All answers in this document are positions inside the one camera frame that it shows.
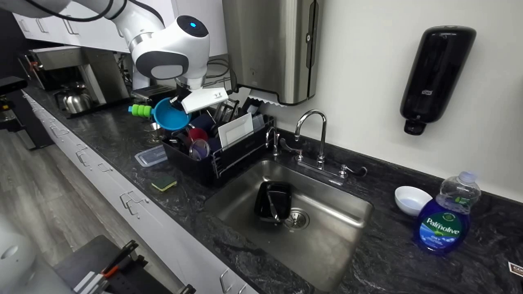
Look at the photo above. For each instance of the small glass cup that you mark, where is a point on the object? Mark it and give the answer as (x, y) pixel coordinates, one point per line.
(155, 132)

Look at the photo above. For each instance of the row of white wall cabinets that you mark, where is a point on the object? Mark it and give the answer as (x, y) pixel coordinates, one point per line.
(90, 32)

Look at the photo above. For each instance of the steel coffee machine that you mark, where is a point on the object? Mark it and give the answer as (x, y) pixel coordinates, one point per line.
(98, 69)

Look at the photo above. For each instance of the clear drinking glass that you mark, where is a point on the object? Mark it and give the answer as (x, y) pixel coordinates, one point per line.
(200, 149)

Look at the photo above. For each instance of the white bowl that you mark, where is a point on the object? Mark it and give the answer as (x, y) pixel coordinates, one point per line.
(410, 200)

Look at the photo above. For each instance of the steel paper towel dispenser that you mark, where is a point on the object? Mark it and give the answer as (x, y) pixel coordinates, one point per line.
(265, 45)

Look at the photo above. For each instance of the orange and black tool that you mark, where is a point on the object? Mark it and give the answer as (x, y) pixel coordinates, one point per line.
(120, 257)

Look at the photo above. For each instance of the black toaster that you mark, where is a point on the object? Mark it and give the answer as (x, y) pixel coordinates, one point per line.
(151, 94)

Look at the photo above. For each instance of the black dish rack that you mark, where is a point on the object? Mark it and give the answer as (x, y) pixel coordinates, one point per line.
(212, 163)

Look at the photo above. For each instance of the yellow and green sponge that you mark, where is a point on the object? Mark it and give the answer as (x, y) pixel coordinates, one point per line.
(164, 183)

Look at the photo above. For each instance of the clear plastic container lid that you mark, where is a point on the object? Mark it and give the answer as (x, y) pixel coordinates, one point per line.
(150, 157)

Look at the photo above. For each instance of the metal utensil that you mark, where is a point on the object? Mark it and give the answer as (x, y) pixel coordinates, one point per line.
(272, 206)

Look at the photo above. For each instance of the camera on mount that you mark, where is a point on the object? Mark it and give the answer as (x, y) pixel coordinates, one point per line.
(11, 85)

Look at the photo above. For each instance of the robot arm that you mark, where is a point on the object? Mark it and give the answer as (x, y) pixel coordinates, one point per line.
(171, 45)

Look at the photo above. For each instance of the black food container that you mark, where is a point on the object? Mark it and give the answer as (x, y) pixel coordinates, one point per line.
(282, 198)

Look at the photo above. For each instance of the white square plate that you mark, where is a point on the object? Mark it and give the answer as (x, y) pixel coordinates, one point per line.
(235, 130)

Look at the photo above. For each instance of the steel coffee pot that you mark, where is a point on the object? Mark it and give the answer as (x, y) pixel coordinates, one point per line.
(75, 100)

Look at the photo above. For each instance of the red cup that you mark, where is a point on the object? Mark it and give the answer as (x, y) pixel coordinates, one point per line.
(198, 134)

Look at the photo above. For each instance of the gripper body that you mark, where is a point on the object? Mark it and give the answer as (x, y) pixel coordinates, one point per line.
(178, 102)

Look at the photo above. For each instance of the clear plastic container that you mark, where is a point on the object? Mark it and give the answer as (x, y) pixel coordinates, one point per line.
(258, 122)

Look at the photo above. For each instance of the black soap dispenser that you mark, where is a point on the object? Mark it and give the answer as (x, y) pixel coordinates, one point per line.
(433, 77)

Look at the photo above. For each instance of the steel sink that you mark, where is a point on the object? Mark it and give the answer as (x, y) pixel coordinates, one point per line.
(322, 241)

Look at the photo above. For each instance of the small chrome tap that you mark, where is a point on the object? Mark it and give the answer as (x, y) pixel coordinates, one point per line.
(272, 139)

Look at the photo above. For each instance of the blue dish soap bottle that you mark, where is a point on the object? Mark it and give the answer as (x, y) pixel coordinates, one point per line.
(443, 224)

